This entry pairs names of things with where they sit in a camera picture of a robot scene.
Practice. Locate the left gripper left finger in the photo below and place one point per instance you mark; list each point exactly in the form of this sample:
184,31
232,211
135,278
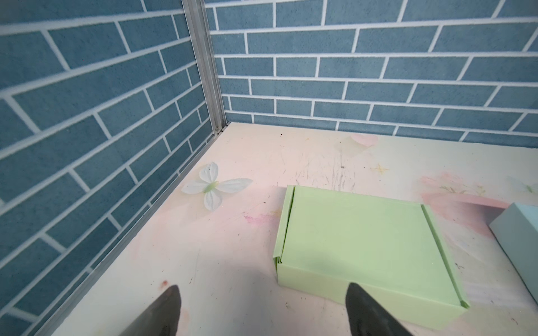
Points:
160,318

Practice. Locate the light blue paper box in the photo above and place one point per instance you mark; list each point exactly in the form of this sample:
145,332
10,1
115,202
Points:
516,231

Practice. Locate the light green paper box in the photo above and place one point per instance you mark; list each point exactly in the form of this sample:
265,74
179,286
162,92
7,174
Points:
393,249

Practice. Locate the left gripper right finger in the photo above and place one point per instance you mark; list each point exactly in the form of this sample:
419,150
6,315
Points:
367,317

